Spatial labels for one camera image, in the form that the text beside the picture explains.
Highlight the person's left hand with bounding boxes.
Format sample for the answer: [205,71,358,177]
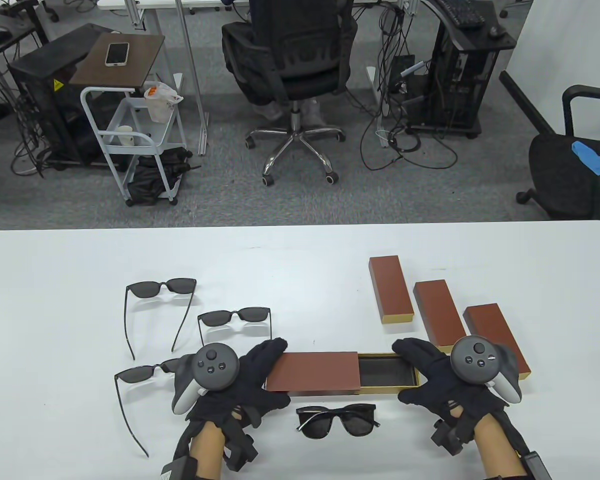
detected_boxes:
[185,337,292,428]

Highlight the person's right hand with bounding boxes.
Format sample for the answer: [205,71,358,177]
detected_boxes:
[391,337,508,431]

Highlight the brown sliding storage box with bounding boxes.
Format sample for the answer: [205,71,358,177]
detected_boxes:
[368,255,415,326]
[462,303,532,381]
[265,351,423,398]
[413,279,468,351]

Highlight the black sunglasses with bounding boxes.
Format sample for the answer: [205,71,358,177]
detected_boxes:
[124,278,198,361]
[296,404,381,441]
[114,358,181,458]
[197,306,273,348]

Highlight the person's left forearm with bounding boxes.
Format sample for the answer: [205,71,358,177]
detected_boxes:
[187,420,226,480]

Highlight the person's right forearm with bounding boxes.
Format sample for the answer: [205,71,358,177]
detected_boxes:
[472,415,528,480]

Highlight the grey tracking controller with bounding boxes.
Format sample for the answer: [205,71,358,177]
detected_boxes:
[450,336,523,405]
[171,344,240,416]

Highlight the black wrist battery pack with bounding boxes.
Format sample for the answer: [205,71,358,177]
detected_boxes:
[160,455,201,480]
[515,450,553,480]

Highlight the black bag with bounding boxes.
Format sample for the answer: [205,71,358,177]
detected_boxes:
[126,147,201,205]

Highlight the black armchair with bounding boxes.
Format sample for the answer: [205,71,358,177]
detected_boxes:
[516,85,600,226]

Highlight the white plastic bag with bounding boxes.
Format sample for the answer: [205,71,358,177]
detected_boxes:
[143,81,184,124]

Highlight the black computer tower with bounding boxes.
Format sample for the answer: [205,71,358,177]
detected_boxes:
[427,30,498,128]

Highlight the white utility cart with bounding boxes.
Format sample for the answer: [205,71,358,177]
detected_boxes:
[80,80,188,207]

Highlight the black mesh office chair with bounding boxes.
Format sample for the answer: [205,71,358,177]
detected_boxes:
[245,0,358,188]

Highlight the brown side table top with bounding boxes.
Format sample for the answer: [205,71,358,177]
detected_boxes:
[69,34,166,91]

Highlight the black computer cart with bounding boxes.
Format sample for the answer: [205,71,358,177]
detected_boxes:
[409,0,517,140]

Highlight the white smartphone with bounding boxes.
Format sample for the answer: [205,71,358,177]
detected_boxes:
[104,42,130,68]

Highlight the white partition board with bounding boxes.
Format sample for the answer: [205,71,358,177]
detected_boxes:
[499,0,600,146]

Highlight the black keyboard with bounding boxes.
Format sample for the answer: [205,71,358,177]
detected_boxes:
[437,0,487,28]

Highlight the black equipment cabinet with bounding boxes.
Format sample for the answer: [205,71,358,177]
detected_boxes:
[7,23,118,168]

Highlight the black desk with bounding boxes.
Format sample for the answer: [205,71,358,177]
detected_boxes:
[0,10,43,58]

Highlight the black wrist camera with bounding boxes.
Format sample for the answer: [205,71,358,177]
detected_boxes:
[431,419,473,456]
[222,420,259,472]

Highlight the tangle of black cables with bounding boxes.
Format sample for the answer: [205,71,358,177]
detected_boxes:
[360,85,458,171]

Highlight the silver aluminium post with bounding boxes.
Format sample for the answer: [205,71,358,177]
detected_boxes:
[174,0,211,157]

